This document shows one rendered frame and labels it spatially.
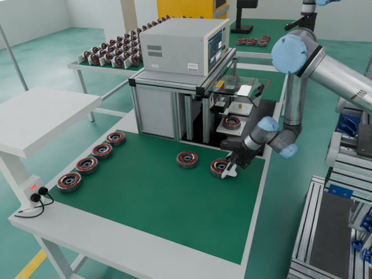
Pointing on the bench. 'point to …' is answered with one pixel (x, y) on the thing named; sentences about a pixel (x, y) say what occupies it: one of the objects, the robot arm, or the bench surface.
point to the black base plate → (267, 106)
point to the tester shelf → (180, 78)
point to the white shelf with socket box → (36, 135)
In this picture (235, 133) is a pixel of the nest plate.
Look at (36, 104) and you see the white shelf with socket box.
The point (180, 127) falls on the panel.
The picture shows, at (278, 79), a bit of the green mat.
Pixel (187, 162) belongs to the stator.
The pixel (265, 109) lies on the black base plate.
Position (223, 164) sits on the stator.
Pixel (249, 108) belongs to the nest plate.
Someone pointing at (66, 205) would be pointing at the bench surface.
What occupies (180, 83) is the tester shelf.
